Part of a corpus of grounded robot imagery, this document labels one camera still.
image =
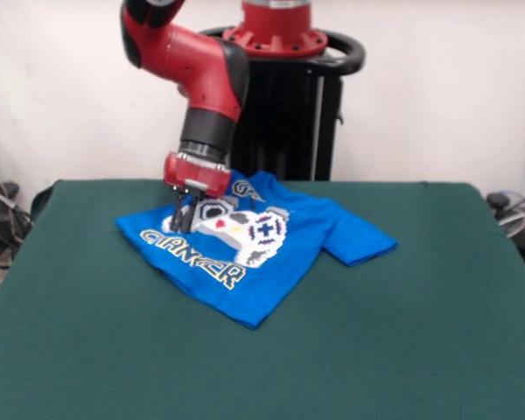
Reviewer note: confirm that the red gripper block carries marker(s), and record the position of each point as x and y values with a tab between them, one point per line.
197	177

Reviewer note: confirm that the blue printed t-shirt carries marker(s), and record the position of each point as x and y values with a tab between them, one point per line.
332	219

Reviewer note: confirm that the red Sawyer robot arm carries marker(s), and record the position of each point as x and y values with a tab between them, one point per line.
197	65

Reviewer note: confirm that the dark green table cloth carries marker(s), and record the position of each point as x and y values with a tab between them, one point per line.
157	359

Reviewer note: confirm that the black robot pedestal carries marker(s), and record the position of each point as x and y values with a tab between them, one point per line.
289	122

